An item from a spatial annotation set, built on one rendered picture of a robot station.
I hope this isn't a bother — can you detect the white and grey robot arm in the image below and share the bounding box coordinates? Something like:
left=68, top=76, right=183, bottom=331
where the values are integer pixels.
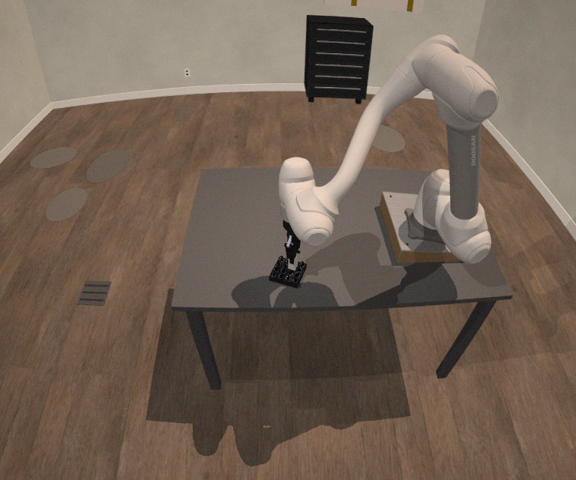
left=278, top=34, right=499, bottom=264

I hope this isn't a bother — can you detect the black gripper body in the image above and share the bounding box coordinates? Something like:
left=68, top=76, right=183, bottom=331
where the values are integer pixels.
left=283, top=220, right=296, bottom=242

